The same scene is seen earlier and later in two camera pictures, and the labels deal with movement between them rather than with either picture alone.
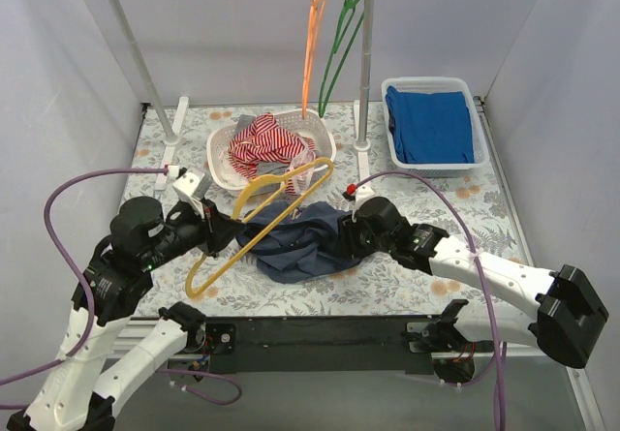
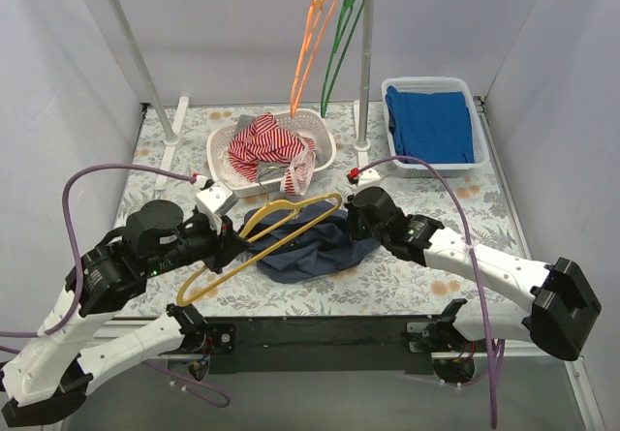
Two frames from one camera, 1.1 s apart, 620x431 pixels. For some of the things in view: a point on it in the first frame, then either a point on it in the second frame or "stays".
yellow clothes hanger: x=310 y=189 -> x=292 y=210
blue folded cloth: x=430 y=128 stays
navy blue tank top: x=308 y=243 stays
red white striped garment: x=263 y=141 stays
